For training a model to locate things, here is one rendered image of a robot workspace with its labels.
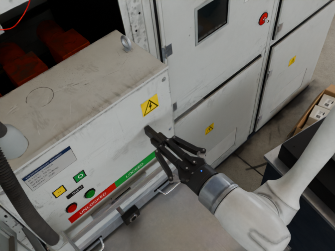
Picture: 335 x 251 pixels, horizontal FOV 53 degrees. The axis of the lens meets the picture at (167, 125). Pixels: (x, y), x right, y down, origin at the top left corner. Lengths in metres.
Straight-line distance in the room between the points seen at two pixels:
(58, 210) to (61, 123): 0.26
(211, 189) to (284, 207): 0.20
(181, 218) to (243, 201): 0.48
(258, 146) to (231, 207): 1.65
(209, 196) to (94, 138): 0.30
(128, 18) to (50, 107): 0.37
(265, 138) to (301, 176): 1.57
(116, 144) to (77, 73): 0.21
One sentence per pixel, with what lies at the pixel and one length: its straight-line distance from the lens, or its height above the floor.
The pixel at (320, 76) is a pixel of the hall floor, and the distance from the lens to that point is 2.93.
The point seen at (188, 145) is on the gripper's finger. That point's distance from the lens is 0.88.
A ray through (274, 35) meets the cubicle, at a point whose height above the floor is 0.87.
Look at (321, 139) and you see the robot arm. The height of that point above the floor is 1.35.
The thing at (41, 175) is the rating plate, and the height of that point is 1.33.
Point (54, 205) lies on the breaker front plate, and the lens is 0.92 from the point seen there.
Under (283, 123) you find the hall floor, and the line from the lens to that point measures 2.55.
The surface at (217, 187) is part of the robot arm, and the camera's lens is 0.79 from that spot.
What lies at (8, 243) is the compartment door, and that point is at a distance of 1.36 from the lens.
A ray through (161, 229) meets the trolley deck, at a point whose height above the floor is 0.85.
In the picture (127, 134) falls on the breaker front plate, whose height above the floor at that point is 1.26.
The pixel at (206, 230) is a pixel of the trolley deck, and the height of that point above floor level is 0.85.
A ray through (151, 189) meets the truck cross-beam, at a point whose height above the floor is 0.92.
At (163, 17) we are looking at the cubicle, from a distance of 1.10.
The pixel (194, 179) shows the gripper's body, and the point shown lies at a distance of 0.81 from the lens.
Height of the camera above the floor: 1.98
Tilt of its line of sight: 53 degrees down
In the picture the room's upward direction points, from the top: 8 degrees counter-clockwise
